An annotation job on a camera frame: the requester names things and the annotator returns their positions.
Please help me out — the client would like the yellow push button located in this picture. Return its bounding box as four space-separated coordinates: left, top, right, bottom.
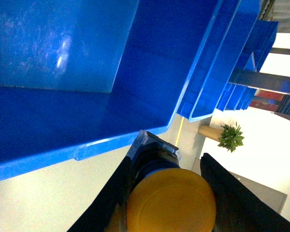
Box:
106 129 217 232

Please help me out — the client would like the potted green plant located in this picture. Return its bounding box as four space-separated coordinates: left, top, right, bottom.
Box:
198 123 245 153

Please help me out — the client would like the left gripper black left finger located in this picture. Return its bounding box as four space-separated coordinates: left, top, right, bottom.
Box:
68 157 133 232

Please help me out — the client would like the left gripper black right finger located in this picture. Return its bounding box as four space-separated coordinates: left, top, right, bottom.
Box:
200 153 290 232

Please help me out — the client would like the blue right target bin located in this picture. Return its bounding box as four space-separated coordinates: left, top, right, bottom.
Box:
0 0 261 181

